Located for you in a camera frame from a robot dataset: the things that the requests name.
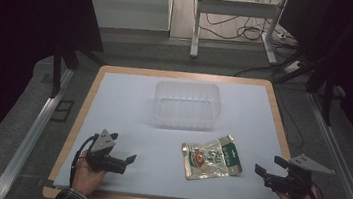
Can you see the black floor frame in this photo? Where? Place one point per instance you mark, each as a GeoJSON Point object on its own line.
{"type": "Point", "coordinates": [62, 110]}

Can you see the white metal desk frame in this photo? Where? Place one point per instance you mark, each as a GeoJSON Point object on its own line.
{"type": "Point", "coordinates": [238, 9]}

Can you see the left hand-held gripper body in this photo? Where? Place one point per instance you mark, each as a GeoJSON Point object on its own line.
{"type": "Point", "coordinates": [103, 160]}

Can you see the white wall panel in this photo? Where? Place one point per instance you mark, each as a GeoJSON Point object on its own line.
{"type": "Point", "coordinates": [128, 3]}

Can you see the white power strip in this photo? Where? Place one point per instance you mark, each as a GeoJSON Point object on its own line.
{"type": "Point", "coordinates": [293, 67]}

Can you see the white table mat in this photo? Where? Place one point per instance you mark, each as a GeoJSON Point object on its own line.
{"type": "Point", "coordinates": [159, 144]}

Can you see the clear plastic container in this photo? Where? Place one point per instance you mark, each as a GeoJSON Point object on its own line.
{"type": "Point", "coordinates": [185, 104]}

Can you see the black metal stand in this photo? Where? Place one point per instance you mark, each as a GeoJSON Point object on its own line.
{"type": "Point", "coordinates": [328, 96]}
{"type": "Point", "coordinates": [56, 72]}

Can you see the gold and green snack packet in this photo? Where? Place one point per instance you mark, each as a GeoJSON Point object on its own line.
{"type": "Point", "coordinates": [211, 159]}

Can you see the person's left hand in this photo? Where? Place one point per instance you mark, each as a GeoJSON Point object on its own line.
{"type": "Point", "coordinates": [86, 178]}

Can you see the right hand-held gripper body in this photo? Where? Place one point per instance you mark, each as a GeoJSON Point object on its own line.
{"type": "Point", "coordinates": [295, 183]}

